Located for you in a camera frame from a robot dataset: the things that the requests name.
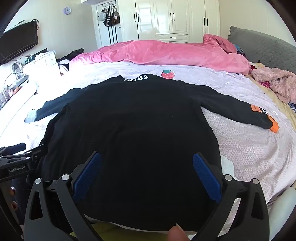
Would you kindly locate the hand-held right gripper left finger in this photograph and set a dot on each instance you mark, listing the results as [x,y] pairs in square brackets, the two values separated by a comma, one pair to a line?
[89,173]

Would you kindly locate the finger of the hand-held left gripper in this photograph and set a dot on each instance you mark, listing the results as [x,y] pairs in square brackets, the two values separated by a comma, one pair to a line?
[23,155]
[16,147]

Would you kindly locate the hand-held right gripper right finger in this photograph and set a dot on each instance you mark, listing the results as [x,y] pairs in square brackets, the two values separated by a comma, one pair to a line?
[205,176]

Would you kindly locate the black sweater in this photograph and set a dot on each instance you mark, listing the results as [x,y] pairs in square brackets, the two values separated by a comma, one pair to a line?
[138,127]

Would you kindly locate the pile of dark clothes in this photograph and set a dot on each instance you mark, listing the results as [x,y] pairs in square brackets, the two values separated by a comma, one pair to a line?
[71,54]

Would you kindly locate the person's left hand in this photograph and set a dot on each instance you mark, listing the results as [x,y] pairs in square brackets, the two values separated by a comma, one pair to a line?
[12,192]

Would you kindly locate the person's right hand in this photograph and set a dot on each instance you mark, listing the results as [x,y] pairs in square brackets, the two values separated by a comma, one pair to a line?
[177,234]

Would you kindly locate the printed lilac bed sheet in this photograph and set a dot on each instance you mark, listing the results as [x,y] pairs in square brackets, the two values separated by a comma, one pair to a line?
[242,143]

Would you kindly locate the white rounded board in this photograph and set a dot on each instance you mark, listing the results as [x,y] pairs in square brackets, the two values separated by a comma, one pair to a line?
[20,92]

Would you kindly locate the cluttered side desk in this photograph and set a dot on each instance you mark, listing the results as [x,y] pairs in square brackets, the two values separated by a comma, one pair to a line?
[13,74]

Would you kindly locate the white drawer chest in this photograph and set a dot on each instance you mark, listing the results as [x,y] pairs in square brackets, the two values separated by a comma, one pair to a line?
[44,66]

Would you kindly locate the beige blanket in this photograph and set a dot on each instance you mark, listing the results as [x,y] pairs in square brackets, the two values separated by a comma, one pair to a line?
[281,109]

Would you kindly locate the black television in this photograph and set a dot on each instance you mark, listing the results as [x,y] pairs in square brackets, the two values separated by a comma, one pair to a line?
[16,44]

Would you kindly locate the dark patterned cloth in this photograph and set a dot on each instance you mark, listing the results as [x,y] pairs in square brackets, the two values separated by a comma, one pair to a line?
[291,107]

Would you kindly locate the pink fluffy garment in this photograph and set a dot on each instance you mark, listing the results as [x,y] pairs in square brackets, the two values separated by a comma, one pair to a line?
[277,83]

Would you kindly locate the pink duvet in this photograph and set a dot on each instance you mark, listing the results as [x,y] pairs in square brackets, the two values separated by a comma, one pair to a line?
[161,53]

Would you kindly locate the colourful patterned cloth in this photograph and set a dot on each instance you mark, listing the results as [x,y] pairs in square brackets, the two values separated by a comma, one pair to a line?
[239,49]

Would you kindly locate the grey quilted headboard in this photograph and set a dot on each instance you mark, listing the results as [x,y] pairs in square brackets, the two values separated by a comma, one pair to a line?
[266,48]

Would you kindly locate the white door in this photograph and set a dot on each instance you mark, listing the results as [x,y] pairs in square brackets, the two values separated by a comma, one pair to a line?
[98,32]

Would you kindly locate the black striped hanging bag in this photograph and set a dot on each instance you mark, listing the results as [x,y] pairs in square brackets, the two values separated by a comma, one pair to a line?
[108,19]

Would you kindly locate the white hanging bag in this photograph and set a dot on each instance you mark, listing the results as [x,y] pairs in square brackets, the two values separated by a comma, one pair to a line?
[101,15]

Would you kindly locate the brown hanging bag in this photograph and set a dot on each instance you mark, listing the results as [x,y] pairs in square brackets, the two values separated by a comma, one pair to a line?
[116,17]

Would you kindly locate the white wardrobe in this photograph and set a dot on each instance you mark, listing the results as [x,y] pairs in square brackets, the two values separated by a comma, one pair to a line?
[166,18]

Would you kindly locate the purple wall clock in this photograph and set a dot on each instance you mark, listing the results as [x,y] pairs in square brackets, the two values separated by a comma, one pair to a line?
[67,10]

